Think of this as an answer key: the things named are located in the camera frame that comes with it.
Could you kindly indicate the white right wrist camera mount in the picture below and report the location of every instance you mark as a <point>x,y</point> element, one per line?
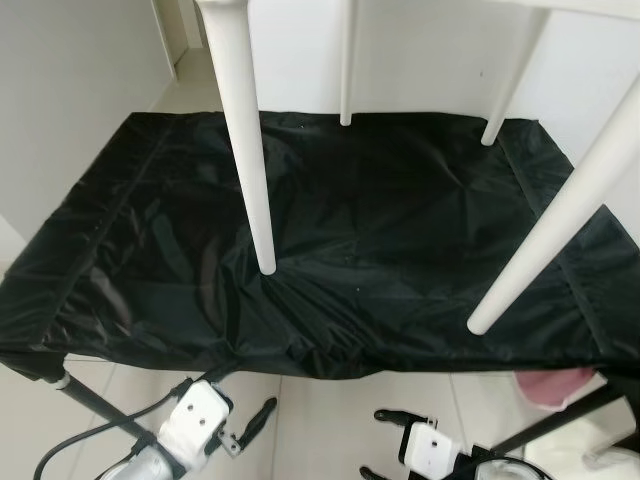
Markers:
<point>428,447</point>

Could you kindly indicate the black metal bar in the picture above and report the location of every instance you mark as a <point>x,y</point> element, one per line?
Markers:
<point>560,420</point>

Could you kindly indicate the beige door frame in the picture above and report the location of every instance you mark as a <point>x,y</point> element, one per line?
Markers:
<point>178,30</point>

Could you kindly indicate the black table cloth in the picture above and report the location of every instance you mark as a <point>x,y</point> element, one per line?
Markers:
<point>400,230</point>

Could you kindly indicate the black metal stand leg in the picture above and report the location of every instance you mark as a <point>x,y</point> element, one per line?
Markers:
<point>100,405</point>

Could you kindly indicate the white round plastic base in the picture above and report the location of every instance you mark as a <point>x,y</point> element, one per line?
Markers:
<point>585,460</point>

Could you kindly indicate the pink seat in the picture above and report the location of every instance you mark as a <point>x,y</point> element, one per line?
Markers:
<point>555,388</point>

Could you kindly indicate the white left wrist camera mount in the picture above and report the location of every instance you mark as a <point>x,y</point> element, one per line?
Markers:
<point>195,420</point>

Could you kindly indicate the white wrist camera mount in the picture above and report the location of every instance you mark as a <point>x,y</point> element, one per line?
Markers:
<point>195,420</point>
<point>428,447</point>

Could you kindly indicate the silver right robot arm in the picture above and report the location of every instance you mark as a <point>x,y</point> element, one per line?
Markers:
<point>505,470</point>

